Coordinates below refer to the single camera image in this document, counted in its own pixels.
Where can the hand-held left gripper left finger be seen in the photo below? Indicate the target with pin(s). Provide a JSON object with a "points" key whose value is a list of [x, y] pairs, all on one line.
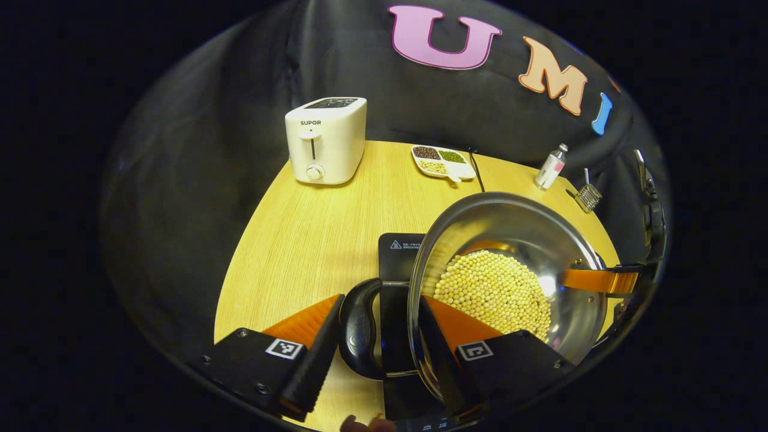
{"points": [[318, 360]]}

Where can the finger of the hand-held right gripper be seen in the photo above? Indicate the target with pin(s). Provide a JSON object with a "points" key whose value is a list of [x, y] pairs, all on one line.
{"points": [[600, 281]]}

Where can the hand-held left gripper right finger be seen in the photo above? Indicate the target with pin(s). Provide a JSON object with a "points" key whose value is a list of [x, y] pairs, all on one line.
{"points": [[435, 348]]}

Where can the black induction cooktop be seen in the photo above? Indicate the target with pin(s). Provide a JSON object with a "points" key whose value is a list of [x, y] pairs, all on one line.
{"points": [[399, 258]]}

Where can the stainless steel pot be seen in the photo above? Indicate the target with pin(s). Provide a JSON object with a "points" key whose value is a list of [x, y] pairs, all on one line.
{"points": [[510, 219]]}

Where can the pile of yellow soybeans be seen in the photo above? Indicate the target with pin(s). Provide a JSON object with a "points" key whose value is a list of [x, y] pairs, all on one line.
{"points": [[492, 288]]}

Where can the clear bottle pink label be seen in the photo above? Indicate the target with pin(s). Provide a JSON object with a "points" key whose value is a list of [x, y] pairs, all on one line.
{"points": [[549, 174]]}

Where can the white divided bean dish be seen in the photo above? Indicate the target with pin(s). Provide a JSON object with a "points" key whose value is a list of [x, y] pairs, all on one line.
{"points": [[459, 173]]}

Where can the white toaster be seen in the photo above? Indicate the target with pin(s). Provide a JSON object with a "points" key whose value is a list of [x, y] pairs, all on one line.
{"points": [[336, 150]]}

